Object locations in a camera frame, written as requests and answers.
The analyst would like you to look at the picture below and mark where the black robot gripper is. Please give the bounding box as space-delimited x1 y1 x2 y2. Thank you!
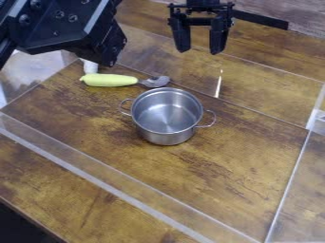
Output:
167 0 235 55

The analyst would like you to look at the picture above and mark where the white plush mushroom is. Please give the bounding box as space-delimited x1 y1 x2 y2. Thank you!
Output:
82 60 99 74

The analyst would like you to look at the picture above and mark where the silver steel pot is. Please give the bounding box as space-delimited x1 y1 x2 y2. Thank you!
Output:
117 87 216 145

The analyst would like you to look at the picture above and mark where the black object at top edge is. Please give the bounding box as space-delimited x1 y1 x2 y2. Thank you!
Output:
0 0 127 69

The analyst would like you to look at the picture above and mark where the green handled spoon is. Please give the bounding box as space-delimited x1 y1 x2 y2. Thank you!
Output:
80 73 169 88

